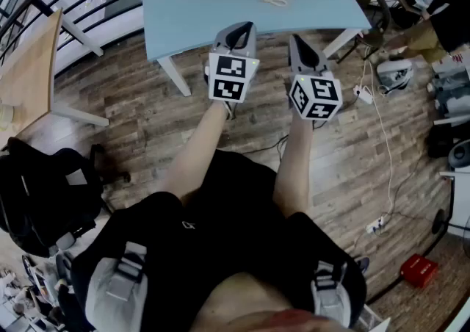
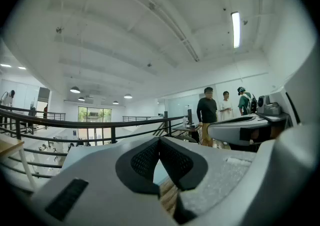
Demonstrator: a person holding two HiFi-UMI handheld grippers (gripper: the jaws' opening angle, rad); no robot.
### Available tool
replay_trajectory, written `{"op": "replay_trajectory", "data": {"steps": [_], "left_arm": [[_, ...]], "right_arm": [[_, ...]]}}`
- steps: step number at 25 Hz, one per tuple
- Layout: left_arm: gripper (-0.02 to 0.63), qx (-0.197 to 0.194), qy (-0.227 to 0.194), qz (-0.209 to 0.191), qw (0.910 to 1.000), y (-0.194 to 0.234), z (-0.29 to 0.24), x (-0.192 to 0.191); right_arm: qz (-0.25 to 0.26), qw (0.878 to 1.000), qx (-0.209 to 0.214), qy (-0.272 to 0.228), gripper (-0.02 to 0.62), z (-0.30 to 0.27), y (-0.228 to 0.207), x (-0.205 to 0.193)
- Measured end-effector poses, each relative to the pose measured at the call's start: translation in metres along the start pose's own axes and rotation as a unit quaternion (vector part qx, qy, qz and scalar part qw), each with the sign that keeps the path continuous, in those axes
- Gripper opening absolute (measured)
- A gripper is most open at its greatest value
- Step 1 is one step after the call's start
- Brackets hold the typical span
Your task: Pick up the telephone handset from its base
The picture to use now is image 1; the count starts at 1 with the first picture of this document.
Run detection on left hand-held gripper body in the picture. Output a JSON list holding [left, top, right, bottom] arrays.
[[204, 21, 261, 104]]

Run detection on person's right forearm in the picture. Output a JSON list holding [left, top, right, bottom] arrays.
[[272, 117, 316, 218]]

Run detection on white grey headset device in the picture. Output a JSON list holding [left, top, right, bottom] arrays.
[[375, 58, 415, 95]]

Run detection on black office chair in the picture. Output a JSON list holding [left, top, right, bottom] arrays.
[[0, 136, 132, 259]]

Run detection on black round speaker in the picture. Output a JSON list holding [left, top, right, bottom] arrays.
[[446, 138, 470, 170]]

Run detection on white power cable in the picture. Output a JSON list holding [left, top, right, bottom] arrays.
[[361, 46, 395, 223]]

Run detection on white cabinet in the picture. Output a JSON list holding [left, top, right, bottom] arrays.
[[439, 170, 470, 240]]

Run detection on black mesh chair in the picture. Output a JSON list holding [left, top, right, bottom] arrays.
[[336, 0, 393, 65]]

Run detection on grey equipment stack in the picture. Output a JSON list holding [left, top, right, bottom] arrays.
[[427, 61, 470, 126]]

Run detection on grey harness strap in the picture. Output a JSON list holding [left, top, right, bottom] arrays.
[[310, 259, 354, 328], [84, 241, 148, 332]]

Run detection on black metal railing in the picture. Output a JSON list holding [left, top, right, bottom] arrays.
[[0, 0, 148, 78]]

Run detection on person's black t-shirt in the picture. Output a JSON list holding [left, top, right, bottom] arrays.
[[70, 149, 368, 332]]

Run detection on person's left forearm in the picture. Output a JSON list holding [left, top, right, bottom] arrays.
[[161, 100, 231, 209]]

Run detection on white table leg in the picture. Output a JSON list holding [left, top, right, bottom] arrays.
[[156, 54, 192, 98], [322, 28, 364, 60]]

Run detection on dark shoe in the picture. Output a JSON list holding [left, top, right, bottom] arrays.
[[354, 256, 371, 275]]

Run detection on red box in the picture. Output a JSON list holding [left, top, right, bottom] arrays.
[[399, 253, 438, 289]]

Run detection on white power strip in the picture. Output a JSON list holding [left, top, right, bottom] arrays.
[[366, 214, 390, 235], [352, 85, 375, 105]]

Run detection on black floor cable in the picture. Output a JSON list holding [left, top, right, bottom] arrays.
[[240, 133, 292, 156]]

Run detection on wooden table white legs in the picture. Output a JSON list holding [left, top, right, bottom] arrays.
[[0, 7, 111, 150]]

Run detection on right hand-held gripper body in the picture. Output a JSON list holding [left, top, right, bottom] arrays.
[[288, 34, 344, 121]]

